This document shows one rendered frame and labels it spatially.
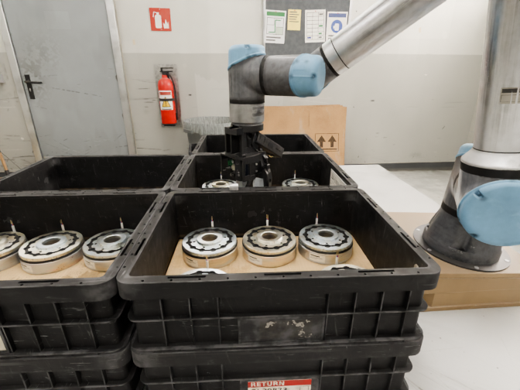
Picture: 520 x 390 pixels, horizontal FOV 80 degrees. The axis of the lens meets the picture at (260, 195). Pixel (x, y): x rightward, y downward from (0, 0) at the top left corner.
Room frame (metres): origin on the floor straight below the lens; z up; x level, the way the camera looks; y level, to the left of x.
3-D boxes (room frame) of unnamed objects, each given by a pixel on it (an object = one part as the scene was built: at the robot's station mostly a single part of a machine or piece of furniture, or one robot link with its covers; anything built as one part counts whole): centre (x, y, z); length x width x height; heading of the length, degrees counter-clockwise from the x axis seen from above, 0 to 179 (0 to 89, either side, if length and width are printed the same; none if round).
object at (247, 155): (0.68, 0.03, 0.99); 0.09 x 0.08 x 0.12; 139
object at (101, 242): (0.51, 0.27, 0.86); 0.05 x 0.05 x 0.01
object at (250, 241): (0.52, -0.02, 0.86); 0.10 x 0.10 x 0.01
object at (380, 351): (0.45, -0.02, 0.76); 0.40 x 0.30 x 0.12; 93
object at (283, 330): (0.45, -0.02, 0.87); 0.40 x 0.30 x 0.11; 93
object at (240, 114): (0.69, 0.03, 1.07); 0.08 x 0.08 x 0.05
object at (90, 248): (0.51, 0.27, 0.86); 0.10 x 0.10 x 0.01
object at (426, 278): (0.45, -0.02, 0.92); 0.40 x 0.30 x 0.02; 93
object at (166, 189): (0.73, 0.39, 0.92); 0.40 x 0.30 x 0.02; 93
